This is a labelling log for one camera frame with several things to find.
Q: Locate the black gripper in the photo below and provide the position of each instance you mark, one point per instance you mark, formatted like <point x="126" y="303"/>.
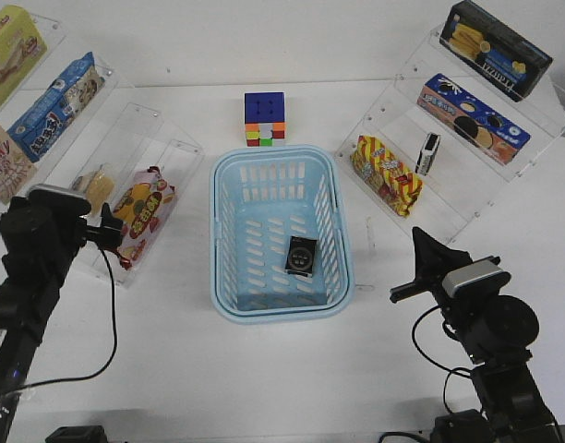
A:
<point x="433" y="260"/>
<point x="38" y="235"/>

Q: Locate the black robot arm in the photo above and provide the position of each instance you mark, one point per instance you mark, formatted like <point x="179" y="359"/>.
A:
<point x="495" y="330"/>
<point x="27" y="300"/>

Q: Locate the black white tissue pack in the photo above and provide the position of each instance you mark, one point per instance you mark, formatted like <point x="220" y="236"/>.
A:
<point x="427" y="154"/>

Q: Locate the light blue plastic basket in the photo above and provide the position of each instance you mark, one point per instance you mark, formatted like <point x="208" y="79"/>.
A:
<point x="259" y="198"/>

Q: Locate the pink strawberry snack packet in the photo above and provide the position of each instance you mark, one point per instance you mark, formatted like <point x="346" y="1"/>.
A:
<point x="144" y="209"/>

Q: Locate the red yellow striped snack packet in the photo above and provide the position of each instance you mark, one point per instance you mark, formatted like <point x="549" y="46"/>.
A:
<point x="386" y="175"/>

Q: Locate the beige Pocky box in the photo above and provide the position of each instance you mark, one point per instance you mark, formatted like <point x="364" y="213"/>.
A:
<point x="16" y="169"/>

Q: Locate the right clear acrylic shelf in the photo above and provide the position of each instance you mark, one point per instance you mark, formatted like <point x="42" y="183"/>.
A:
<point x="462" y="180"/>

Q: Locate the clear acrylic shelf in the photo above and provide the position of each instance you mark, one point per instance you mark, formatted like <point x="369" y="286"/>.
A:
<point x="116" y="130"/>
<point x="462" y="180"/>

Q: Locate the blue cookie bag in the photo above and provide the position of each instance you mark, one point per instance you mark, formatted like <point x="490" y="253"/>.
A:
<point x="53" y="112"/>

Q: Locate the left clear acrylic shelf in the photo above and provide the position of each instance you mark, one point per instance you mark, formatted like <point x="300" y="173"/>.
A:
<point x="116" y="130"/>

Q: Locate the blue Oreo box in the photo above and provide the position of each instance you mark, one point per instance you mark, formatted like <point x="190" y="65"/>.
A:
<point x="473" y="120"/>

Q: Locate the multicolour rubik's cube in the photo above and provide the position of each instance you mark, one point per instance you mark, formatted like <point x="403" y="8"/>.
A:
<point x="265" y="122"/>

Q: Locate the yellow-green snack box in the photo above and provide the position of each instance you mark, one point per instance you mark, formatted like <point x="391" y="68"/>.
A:
<point x="21" y="48"/>

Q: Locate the dark blue wafer box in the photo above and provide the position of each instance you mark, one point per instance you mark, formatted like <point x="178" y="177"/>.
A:
<point x="491" y="48"/>

